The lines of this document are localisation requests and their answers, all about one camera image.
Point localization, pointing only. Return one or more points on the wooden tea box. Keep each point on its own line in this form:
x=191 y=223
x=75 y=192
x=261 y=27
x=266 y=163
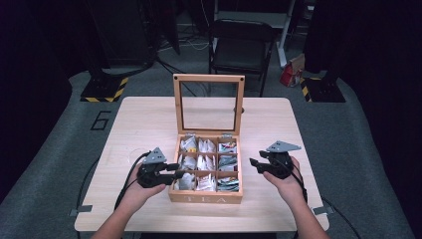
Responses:
x=205 y=197

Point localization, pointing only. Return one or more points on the black stand base striped edge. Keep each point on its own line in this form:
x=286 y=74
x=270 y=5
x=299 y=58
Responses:
x=323 y=91
x=104 y=89

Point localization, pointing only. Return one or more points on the red paper bag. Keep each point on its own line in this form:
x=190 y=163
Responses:
x=290 y=74

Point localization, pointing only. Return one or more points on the assorted tea bags group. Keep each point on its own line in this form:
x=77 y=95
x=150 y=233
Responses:
x=212 y=162

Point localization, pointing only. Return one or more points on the white paper tea bag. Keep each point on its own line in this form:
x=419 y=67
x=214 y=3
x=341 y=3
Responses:
x=186 y=182

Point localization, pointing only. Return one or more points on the person's right hand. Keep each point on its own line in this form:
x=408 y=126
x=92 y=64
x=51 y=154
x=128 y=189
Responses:
x=288 y=187

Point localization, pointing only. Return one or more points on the black folding chair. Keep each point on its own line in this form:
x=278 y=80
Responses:
x=240 y=53

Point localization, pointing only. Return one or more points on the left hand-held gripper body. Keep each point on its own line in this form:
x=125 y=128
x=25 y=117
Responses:
x=152 y=174

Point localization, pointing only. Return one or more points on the black table grommet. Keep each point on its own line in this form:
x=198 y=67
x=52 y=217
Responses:
x=242 y=110

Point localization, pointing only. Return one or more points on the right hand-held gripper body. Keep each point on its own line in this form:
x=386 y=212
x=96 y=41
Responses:
x=280 y=164

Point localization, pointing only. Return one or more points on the clear glass cup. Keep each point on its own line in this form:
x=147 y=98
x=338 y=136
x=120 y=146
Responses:
x=136 y=155

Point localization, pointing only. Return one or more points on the person's left hand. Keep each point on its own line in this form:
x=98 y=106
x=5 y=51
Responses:
x=141 y=195

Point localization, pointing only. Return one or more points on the grey tape piece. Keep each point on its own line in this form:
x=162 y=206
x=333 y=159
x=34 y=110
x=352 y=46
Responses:
x=322 y=210
x=81 y=210

